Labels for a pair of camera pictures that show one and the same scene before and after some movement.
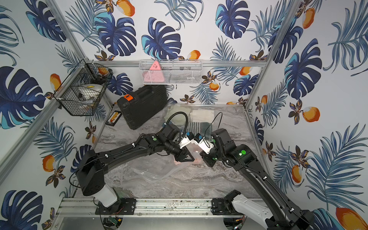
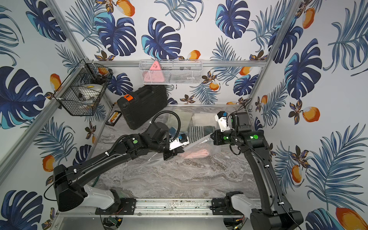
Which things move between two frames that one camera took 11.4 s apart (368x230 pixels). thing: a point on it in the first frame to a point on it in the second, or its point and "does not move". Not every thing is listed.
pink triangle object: x=154 y=74 does not move
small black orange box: x=114 y=118 does not move
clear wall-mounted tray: x=171 y=72 does not move
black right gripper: x=205 y=157 to x=217 y=134
